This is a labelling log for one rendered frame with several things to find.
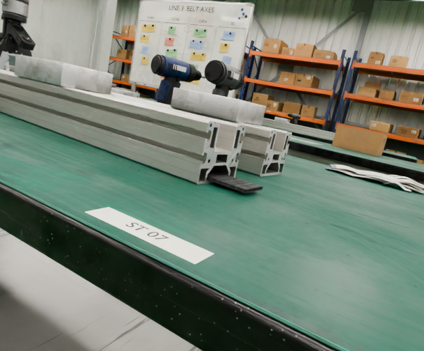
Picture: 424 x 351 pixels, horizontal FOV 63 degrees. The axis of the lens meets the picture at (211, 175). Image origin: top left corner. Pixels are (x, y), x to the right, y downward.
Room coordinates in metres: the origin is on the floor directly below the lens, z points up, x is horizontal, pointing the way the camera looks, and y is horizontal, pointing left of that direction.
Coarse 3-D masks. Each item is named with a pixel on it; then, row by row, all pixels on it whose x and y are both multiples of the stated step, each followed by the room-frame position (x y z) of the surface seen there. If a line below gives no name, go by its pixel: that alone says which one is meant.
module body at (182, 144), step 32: (0, 96) 0.75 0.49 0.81; (32, 96) 0.66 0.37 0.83; (64, 96) 0.63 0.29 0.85; (96, 96) 0.56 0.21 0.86; (64, 128) 0.60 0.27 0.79; (96, 128) 0.56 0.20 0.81; (128, 128) 0.52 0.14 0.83; (160, 128) 0.48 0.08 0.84; (192, 128) 0.45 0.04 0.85; (224, 128) 0.51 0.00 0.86; (160, 160) 0.48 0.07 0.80; (192, 160) 0.45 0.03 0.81; (224, 160) 0.50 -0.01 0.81
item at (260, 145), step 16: (128, 96) 0.90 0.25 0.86; (192, 112) 0.70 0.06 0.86; (256, 128) 0.62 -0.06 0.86; (272, 128) 0.68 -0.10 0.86; (256, 144) 0.61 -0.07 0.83; (272, 144) 0.62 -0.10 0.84; (288, 144) 0.68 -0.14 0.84; (240, 160) 0.63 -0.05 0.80; (256, 160) 0.61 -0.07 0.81; (272, 160) 0.64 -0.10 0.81
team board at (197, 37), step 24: (144, 0) 4.39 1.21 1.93; (168, 0) 4.23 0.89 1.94; (144, 24) 4.37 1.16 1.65; (168, 24) 4.20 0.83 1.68; (192, 24) 4.04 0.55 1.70; (216, 24) 3.90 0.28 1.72; (240, 24) 3.77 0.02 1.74; (144, 48) 4.35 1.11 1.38; (168, 48) 4.17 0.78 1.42; (192, 48) 4.02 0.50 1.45; (216, 48) 3.88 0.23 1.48; (240, 48) 3.74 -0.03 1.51; (144, 72) 4.32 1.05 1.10
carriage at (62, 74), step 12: (24, 60) 0.68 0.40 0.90; (36, 60) 0.65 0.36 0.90; (48, 60) 0.63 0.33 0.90; (24, 72) 0.67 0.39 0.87; (36, 72) 0.65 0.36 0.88; (48, 72) 0.63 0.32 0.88; (60, 72) 0.61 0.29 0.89; (72, 72) 0.63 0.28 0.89; (84, 72) 0.65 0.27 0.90; (96, 72) 0.67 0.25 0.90; (60, 84) 0.61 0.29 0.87; (72, 84) 0.63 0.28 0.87; (84, 84) 0.65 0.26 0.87; (96, 84) 0.67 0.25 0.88; (108, 84) 0.69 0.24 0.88
